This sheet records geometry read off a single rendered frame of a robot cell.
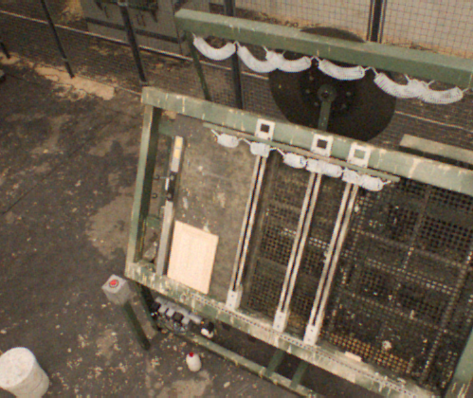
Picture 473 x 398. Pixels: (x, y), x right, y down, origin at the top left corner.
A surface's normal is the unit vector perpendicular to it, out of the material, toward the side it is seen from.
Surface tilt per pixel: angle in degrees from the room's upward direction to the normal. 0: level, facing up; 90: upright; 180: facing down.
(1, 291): 0
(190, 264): 57
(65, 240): 0
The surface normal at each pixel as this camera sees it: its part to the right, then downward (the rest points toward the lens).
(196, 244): -0.47, 0.21
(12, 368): -0.10, -0.67
